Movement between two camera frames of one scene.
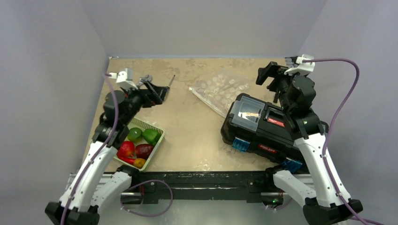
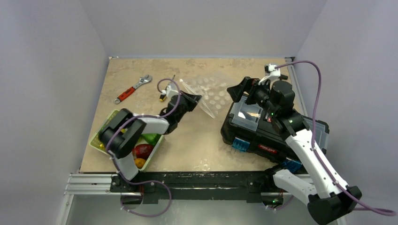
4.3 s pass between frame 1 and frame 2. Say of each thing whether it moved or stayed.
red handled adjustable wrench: stayed
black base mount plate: stayed
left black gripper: moved
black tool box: stayed
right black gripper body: moved
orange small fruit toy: stayed
